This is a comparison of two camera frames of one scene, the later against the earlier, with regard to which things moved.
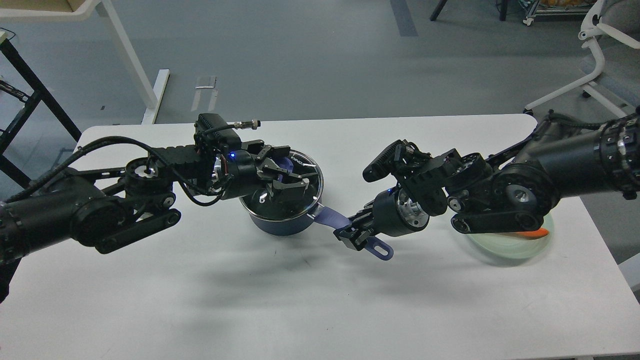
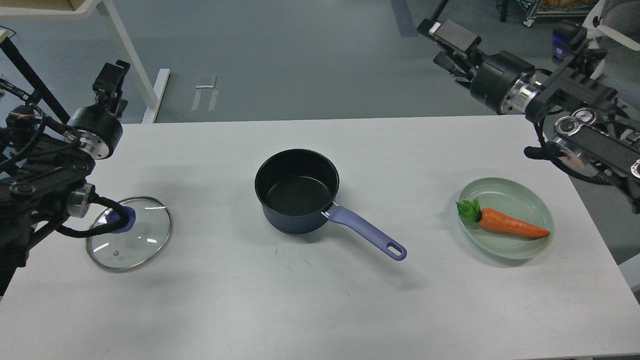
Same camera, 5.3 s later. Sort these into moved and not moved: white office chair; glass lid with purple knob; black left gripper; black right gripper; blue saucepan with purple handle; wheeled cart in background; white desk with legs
Moved: glass lid with purple knob; blue saucepan with purple handle; black right gripper; black left gripper
Not moved: white desk with legs; wheeled cart in background; white office chair
